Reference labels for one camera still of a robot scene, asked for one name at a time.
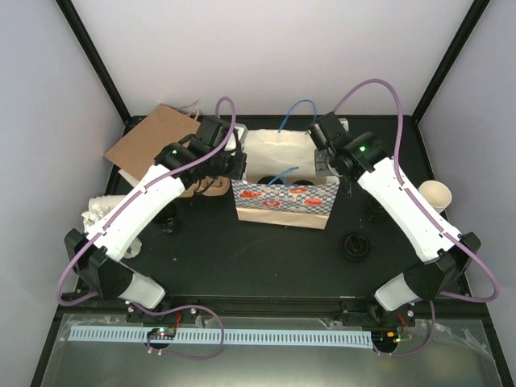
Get brown kraft paper bag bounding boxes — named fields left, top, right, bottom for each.
left=104, top=104, right=200, bottom=180

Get pink and blue paper bags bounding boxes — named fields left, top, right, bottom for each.
left=118, top=169, right=139, bottom=187

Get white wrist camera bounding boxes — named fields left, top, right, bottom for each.
left=224, top=123, right=248, bottom=152
left=339, top=118, right=349, bottom=131

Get right stack of paper cups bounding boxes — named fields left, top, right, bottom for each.
left=418, top=180, right=452, bottom=214

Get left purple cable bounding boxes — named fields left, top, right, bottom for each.
left=55, top=96, right=237, bottom=360

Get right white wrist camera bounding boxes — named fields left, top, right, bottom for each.
left=339, top=118, right=349, bottom=131

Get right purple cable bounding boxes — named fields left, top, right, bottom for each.
left=331, top=78, right=501, bottom=359

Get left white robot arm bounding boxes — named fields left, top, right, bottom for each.
left=64, top=117, right=248, bottom=322

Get light blue cable duct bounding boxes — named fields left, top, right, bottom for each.
left=68, top=326, right=373, bottom=349

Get purple cable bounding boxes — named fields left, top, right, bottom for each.
left=331, top=78, right=501, bottom=359
left=55, top=96, right=237, bottom=360

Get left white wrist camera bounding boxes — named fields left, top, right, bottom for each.
left=224, top=123, right=248, bottom=152

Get remaining pulp cup carriers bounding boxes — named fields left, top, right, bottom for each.
left=181, top=177, right=231, bottom=198

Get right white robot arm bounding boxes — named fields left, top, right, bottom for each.
left=307, top=112, right=481, bottom=325

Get black plastic cup lid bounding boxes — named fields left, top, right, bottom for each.
left=290, top=177, right=314, bottom=186

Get loose black cup lid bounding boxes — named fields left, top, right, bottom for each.
left=339, top=232, right=371, bottom=262

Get left stack of paper cups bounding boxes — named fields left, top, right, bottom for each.
left=88, top=195, right=125, bottom=216

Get stack of paper cups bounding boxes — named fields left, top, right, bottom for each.
left=88, top=195, right=125, bottom=216
left=418, top=180, right=452, bottom=214

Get small circuit board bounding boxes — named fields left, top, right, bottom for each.
left=147, top=327, right=177, bottom=340

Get blue checkered paper bag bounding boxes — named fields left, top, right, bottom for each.
left=231, top=98, right=339, bottom=231

